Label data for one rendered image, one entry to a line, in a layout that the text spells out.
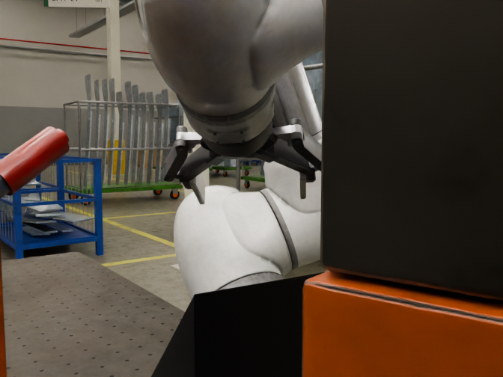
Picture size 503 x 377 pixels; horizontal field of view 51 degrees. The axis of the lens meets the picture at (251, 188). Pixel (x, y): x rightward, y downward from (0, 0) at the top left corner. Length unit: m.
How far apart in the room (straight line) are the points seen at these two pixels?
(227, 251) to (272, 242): 0.08
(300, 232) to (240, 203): 0.11
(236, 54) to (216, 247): 0.52
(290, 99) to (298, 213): 0.19
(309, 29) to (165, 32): 0.10
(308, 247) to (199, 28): 0.60
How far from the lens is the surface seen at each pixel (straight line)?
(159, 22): 0.36
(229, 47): 0.37
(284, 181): 0.88
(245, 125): 0.47
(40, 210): 5.36
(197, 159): 0.62
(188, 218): 0.91
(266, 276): 0.84
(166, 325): 1.30
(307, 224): 0.88
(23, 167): 0.37
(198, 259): 0.87
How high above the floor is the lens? 1.14
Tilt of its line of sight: 5 degrees down
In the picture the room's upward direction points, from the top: straight up
